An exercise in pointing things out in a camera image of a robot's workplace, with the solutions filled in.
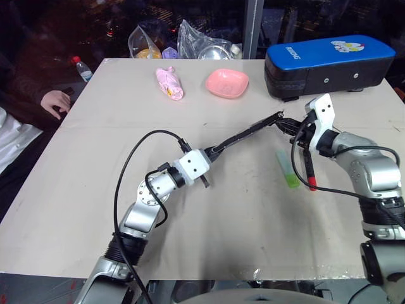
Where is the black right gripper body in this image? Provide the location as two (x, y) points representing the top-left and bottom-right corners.
(289, 109), (318, 149)

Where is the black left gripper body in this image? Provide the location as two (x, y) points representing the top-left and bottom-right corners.
(203, 146), (220, 163)

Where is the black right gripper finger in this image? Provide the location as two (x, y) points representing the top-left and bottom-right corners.
(273, 116), (301, 128)
(277, 124), (300, 137)

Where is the green highlighter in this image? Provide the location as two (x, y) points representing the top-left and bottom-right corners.
(275, 149), (301, 190)

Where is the black marker with red cap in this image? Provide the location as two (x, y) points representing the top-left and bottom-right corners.
(302, 148), (318, 192)

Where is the pink crumpled soft pouch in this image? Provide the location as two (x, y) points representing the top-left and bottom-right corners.
(154, 66), (185, 102)

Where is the bystander bare hand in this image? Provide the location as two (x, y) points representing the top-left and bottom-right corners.
(40, 89), (73, 121)

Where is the pink bowl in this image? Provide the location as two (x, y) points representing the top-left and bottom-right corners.
(204, 68), (250, 100)

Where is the blue and black case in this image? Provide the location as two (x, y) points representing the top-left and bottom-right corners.
(264, 34), (397, 103)

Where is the steel bowl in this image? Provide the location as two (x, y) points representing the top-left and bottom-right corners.
(197, 46), (231, 60)

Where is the purple small object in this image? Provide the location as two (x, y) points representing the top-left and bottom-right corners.
(161, 46), (180, 60)

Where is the clear crumpled plastic bag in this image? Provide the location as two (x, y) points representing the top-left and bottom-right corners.
(176, 19), (237, 60)

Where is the clear bag with orange fruit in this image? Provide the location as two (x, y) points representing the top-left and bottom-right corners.
(127, 25), (163, 60)

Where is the plastic bottle with red cap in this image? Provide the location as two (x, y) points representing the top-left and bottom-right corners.
(70, 55), (94, 84)

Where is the bystander torso in white shirt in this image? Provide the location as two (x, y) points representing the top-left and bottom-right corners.
(0, 47), (77, 222)

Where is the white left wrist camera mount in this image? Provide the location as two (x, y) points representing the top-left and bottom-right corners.
(172, 148), (213, 187)

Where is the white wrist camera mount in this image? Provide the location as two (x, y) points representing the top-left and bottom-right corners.
(304, 92), (337, 156)
(172, 148), (213, 187)

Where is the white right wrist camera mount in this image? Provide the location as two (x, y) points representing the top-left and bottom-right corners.
(304, 92), (337, 156)

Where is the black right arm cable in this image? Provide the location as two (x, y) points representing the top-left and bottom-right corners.
(290, 120), (405, 229)

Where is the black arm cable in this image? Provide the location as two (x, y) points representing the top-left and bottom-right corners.
(113, 129), (192, 304)
(290, 120), (405, 229)

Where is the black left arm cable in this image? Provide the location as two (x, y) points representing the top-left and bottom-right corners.
(113, 129), (192, 304)

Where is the grey metal post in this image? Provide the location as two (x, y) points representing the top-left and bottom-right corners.
(242, 0), (265, 60)

